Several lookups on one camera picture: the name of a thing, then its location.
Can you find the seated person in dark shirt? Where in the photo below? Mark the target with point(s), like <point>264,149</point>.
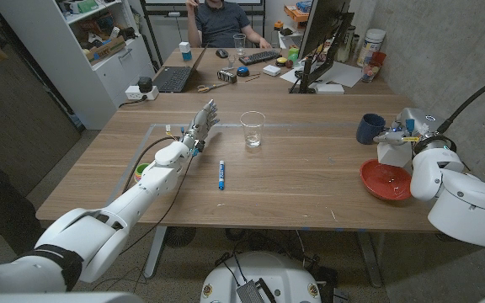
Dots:
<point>221,23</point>

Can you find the clear plastic cup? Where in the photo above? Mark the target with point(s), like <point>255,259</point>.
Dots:
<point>252,130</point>

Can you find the white shelf cabinet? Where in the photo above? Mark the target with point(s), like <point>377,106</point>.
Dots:
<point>78,84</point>

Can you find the black computer monitor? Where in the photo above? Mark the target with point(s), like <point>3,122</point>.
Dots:
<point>322,25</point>

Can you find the white cube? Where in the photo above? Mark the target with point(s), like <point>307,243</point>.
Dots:
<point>394,155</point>

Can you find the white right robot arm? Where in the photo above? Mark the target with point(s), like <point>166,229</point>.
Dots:
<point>465,206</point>

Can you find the black computer mouse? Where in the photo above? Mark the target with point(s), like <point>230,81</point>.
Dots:
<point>222,53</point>

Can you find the grey table leg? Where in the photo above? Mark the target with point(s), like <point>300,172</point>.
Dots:
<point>369,258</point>
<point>155,252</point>

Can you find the flat white box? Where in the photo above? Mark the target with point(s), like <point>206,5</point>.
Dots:
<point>329,88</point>

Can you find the white and blue box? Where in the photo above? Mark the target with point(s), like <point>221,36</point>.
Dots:
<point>184,51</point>

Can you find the small white box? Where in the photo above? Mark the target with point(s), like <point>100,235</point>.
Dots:
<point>271,70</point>

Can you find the white power strip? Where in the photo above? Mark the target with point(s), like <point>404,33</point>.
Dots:
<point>132,94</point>

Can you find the blue marker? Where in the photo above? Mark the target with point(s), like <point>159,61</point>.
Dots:
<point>222,174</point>

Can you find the black power adapter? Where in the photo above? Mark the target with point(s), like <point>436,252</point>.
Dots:
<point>145,84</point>

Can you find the green block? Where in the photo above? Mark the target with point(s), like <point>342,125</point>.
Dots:
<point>293,54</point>

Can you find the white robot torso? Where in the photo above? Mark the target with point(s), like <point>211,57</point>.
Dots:
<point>268,273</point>

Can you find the yellow round button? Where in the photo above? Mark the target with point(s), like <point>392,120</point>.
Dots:
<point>281,61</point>

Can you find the dark blue mug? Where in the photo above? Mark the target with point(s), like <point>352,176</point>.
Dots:
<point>369,128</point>

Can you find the wooden pencil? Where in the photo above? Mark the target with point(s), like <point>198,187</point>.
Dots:
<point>252,78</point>

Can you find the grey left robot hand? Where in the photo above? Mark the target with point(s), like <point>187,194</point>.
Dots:
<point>200,126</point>

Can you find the orange box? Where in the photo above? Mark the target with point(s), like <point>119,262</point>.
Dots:
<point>295,12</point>

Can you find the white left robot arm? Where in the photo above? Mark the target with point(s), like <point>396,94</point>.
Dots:
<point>150,181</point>

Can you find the black and silver device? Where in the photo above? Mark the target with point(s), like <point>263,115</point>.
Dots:
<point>227,76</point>

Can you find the cardboard box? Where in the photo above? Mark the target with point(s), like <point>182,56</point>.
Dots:
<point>105,49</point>

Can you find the black laptop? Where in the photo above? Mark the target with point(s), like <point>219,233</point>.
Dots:
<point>173,79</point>

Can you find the blue round button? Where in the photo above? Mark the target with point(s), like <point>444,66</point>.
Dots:
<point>243,71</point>

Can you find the black keyboard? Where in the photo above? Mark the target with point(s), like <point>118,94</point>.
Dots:
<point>259,57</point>

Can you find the white canister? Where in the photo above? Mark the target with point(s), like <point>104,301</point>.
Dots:
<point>371,44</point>

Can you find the white paper sheets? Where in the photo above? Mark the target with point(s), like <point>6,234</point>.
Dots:
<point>343,73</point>

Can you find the small clear glass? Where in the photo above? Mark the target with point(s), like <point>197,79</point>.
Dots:
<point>230,62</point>

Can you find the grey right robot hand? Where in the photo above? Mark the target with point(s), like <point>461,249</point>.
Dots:
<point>419,120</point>

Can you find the red bowl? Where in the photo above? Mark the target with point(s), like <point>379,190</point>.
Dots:
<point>383,181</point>

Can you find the tall drinking glass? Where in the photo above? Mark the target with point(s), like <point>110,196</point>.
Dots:
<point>239,44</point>

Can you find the green tape roll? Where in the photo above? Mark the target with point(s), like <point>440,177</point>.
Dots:
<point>141,171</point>

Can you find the black floor fan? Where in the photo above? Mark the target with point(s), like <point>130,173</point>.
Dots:
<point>179,236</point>

